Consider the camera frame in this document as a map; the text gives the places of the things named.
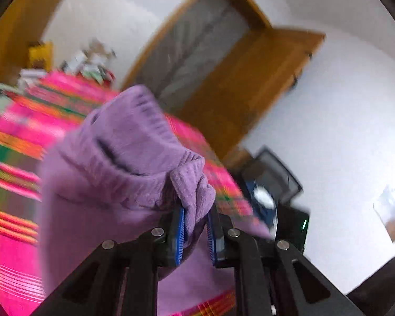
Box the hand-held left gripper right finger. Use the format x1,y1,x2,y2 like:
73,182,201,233
207,204,363,316

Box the cardboard box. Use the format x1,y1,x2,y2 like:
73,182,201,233
82,38,116,60

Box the pink plaid blanket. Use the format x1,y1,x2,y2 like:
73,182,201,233
0,71,274,316

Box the wooden door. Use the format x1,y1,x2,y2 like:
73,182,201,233
181,28,326,159

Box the clear plastic door curtain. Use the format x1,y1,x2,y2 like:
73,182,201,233
141,0,254,106

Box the yellow bag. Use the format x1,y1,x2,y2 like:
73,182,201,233
28,41,53,71

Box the person's right forearm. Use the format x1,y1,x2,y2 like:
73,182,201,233
345,252,395,316

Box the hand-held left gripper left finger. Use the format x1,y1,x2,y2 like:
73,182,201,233
33,206,186,316

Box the wooden wardrobe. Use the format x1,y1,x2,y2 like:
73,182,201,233
0,0,83,83

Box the folding side table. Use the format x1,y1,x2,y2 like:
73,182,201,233
0,79,20,106

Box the purple fleece garment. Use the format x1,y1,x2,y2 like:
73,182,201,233
38,85,274,316

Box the black mesh chair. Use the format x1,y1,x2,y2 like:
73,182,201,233
227,146,303,205

